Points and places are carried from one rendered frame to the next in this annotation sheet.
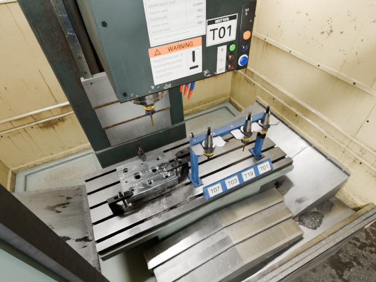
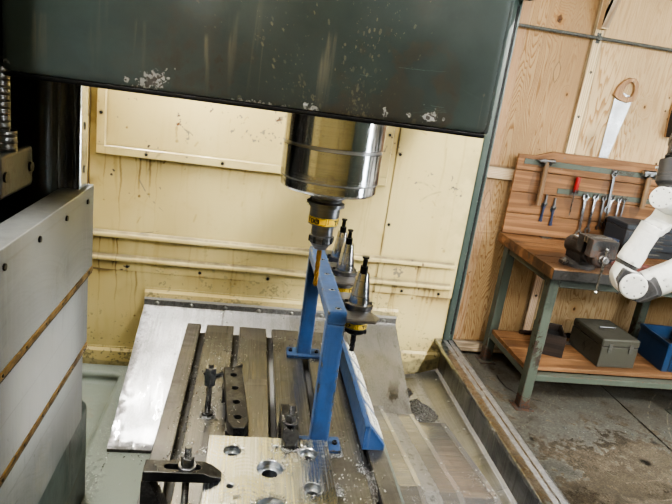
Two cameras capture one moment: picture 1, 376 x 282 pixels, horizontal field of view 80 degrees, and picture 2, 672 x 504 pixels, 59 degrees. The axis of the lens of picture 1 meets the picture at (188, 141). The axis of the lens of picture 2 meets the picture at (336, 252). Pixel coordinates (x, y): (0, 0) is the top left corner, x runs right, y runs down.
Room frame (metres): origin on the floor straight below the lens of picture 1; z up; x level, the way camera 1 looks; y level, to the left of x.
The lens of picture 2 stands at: (0.53, 1.08, 1.67)
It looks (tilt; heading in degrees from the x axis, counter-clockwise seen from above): 16 degrees down; 283
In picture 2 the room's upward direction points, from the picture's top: 8 degrees clockwise
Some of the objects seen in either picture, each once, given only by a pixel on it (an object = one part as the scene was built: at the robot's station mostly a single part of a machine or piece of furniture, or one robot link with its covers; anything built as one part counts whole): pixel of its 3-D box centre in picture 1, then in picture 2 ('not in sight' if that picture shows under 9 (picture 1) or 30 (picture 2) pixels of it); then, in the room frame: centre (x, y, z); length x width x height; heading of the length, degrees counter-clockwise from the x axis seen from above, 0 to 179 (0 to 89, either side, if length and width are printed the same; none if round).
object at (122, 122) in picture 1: (134, 106); (39, 359); (1.19, 0.32, 1.16); 0.48 x 0.05 x 0.51; 113
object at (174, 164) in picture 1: (177, 167); (288, 435); (0.81, 0.07, 0.97); 0.13 x 0.03 x 0.15; 113
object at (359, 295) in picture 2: (208, 139); (361, 287); (0.74, -0.10, 1.26); 0.04 x 0.04 x 0.07
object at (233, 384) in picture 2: (194, 150); (234, 407); (0.98, -0.04, 0.93); 0.26 x 0.05 x 0.06; 118
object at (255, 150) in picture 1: (260, 136); (309, 307); (0.94, -0.43, 1.05); 0.10 x 0.05 x 0.30; 23
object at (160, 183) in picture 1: (146, 174); (269, 499); (0.78, 0.25, 0.97); 0.29 x 0.23 x 0.05; 113
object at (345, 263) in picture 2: (248, 123); (346, 256); (0.83, -0.30, 1.26); 0.04 x 0.04 x 0.07
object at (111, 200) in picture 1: (121, 200); not in sight; (0.63, 0.37, 0.97); 0.13 x 0.03 x 0.15; 113
